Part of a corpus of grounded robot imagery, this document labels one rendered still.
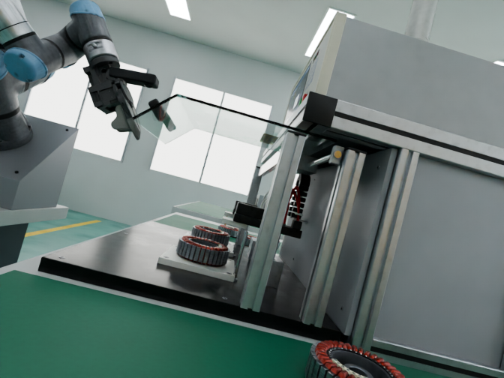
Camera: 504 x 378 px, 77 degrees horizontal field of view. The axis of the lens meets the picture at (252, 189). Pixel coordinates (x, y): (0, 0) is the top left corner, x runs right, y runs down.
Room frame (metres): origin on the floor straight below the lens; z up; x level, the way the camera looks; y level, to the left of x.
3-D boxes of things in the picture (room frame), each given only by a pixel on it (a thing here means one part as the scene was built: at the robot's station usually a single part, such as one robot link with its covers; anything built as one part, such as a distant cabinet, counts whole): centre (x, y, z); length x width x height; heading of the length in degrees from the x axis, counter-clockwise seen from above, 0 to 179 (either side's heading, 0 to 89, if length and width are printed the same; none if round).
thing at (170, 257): (0.68, 0.07, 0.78); 0.15 x 0.15 x 0.01; 3
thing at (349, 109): (0.82, -0.25, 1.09); 0.68 x 0.44 x 0.05; 3
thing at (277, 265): (0.69, -0.08, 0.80); 0.07 x 0.05 x 0.06; 3
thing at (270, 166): (0.81, -0.03, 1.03); 0.62 x 0.01 x 0.03; 3
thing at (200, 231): (0.93, 0.08, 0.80); 0.11 x 0.11 x 0.04
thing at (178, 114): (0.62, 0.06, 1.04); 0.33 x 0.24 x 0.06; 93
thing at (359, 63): (0.81, -0.25, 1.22); 0.44 x 0.39 x 0.20; 3
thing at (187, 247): (0.68, 0.07, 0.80); 0.11 x 0.11 x 0.04
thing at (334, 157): (0.81, -0.10, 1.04); 0.62 x 0.02 x 0.03; 3
